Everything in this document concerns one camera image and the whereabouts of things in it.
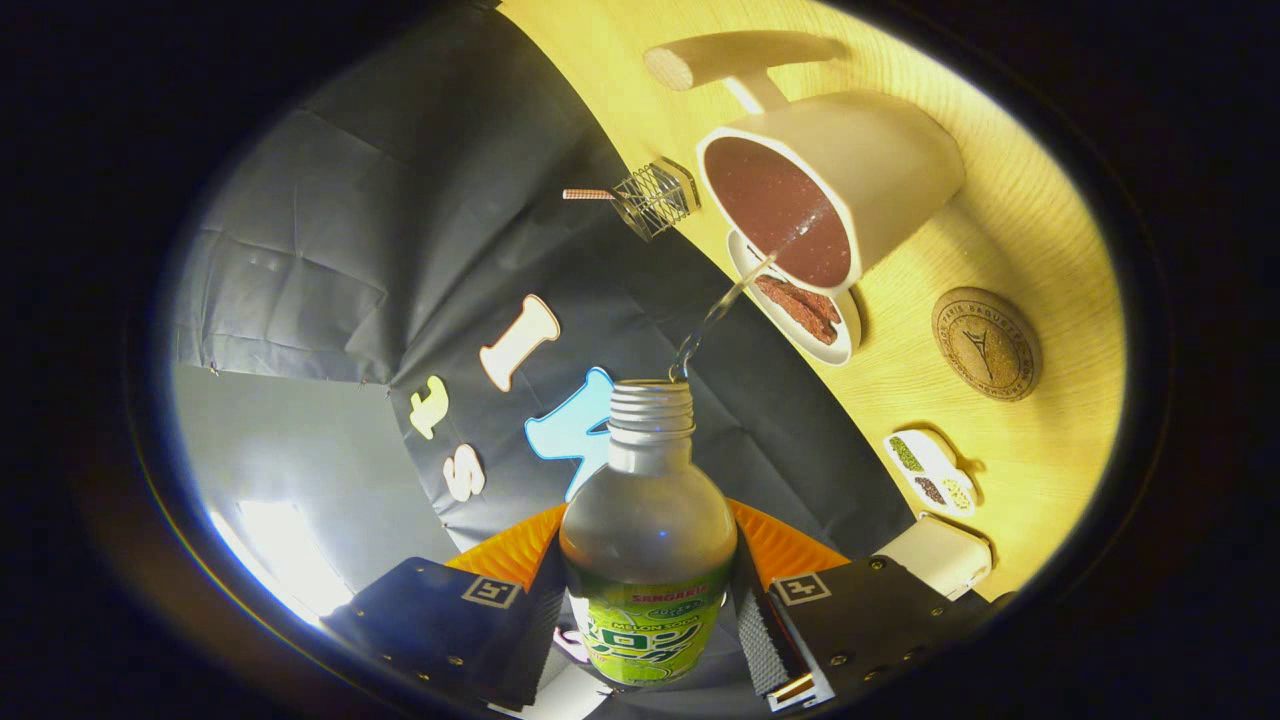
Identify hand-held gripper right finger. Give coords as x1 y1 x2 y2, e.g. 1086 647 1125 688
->
728 498 1001 713

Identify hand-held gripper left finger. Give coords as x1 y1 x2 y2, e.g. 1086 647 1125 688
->
325 503 569 713

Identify silver bottle green label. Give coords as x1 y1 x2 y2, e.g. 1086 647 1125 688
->
558 378 739 689

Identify clear juice stream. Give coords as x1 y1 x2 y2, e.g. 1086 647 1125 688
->
672 250 781 383

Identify round wooden coaster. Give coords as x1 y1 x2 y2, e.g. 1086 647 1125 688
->
931 287 1043 403

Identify white cup wooden handle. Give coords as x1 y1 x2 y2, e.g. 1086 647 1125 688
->
643 30 967 297

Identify white toaster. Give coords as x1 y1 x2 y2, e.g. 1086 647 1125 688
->
875 512 993 601

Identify white divided bean dish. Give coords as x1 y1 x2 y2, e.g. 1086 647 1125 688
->
882 428 979 519

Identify white oval plate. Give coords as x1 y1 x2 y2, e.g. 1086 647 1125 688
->
726 230 863 367

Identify red meat strip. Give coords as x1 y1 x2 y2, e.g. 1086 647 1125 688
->
755 275 841 321
775 298 843 347

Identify black backdrop cloth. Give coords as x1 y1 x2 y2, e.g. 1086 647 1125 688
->
172 0 916 561

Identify wooden table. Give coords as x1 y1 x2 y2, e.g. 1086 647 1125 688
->
500 0 1129 601

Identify wire basket holder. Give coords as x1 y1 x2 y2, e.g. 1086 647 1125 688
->
612 157 701 242

